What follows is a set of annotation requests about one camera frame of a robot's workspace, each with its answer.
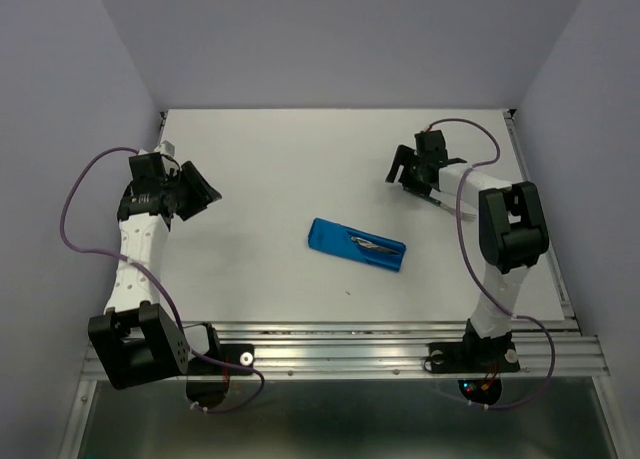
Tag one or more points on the blue cloth napkin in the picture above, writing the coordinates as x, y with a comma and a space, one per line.
335, 239

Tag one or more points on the aluminium rail frame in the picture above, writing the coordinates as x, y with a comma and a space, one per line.
340, 345

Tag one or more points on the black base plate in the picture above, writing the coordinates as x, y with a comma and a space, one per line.
224, 361
456, 358

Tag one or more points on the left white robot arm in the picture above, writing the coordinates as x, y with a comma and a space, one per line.
135, 339

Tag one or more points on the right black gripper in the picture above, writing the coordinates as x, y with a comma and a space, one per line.
405, 155

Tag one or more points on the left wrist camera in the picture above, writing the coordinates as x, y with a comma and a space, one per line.
165, 148

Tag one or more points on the silver metal fork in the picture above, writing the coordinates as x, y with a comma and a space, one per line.
465, 216

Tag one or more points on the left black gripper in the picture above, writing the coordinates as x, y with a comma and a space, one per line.
202, 191

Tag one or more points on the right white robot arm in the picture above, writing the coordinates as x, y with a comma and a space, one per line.
512, 230

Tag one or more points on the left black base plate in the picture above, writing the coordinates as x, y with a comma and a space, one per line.
224, 361

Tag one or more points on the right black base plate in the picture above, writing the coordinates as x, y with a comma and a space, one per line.
456, 358

